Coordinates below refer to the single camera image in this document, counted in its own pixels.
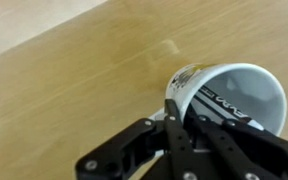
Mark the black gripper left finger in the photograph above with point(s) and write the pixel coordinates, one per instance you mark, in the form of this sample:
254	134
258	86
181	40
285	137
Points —
177	143

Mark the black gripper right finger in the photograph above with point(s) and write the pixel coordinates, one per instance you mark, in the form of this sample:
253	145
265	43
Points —
250	153

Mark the black Expo marker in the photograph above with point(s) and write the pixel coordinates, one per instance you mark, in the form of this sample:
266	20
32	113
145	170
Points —
225	106

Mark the white printed mug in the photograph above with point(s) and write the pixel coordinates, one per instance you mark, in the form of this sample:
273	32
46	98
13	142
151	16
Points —
254	85

